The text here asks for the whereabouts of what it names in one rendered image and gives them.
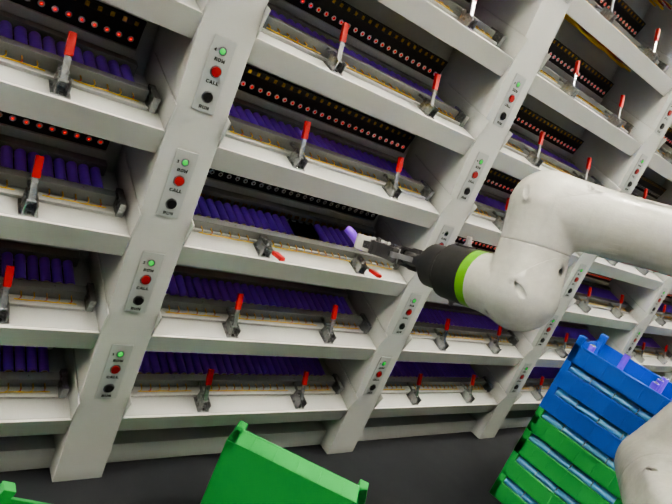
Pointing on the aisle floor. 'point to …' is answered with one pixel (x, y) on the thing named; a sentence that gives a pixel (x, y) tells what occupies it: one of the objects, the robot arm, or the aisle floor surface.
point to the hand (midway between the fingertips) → (372, 245)
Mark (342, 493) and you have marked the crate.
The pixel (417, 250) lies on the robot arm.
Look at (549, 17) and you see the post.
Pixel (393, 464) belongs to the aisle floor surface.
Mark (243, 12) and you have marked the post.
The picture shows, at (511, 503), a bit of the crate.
